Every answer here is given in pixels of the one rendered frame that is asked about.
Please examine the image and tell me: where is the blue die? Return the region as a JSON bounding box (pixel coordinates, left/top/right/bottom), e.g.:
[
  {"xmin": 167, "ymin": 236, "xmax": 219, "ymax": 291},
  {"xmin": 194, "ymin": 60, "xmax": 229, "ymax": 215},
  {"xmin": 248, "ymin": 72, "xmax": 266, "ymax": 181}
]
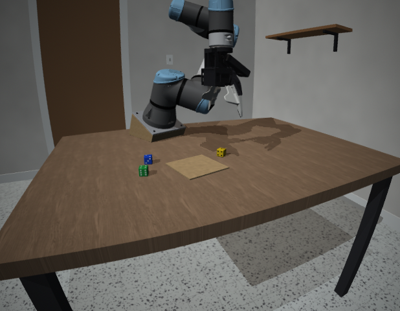
[{"xmin": 144, "ymin": 154, "xmax": 153, "ymax": 165}]

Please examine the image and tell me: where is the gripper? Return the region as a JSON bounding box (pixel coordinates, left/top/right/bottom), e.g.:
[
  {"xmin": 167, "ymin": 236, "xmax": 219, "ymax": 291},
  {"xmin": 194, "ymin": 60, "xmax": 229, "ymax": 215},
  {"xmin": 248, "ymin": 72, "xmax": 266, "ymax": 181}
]
[{"xmin": 201, "ymin": 47, "xmax": 243, "ymax": 117}]

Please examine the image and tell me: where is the yellow die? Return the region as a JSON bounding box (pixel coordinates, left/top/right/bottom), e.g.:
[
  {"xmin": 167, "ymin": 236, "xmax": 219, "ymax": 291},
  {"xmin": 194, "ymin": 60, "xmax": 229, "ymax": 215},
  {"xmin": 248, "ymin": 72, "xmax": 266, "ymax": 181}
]
[{"xmin": 217, "ymin": 148, "xmax": 226, "ymax": 157}]

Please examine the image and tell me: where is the tan flat mat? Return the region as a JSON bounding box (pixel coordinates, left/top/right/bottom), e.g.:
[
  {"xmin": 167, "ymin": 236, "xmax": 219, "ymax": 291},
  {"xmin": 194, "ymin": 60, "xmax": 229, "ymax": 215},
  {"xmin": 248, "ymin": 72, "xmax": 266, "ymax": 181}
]
[{"xmin": 166, "ymin": 155, "xmax": 229, "ymax": 180}]

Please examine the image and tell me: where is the green die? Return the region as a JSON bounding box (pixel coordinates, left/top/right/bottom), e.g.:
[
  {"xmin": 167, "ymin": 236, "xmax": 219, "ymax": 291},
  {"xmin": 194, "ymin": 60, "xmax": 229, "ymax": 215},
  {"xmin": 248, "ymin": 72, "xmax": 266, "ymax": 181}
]
[{"xmin": 139, "ymin": 165, "xmax": 149, "ymax": 177}]

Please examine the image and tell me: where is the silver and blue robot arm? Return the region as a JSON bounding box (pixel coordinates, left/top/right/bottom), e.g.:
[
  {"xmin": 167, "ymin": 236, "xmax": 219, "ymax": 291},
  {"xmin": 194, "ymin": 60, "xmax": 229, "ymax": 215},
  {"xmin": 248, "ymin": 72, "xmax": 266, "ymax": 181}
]
[{"xmin": 142, "ymin": 0, "xmax": 250, "ymax": 129}]

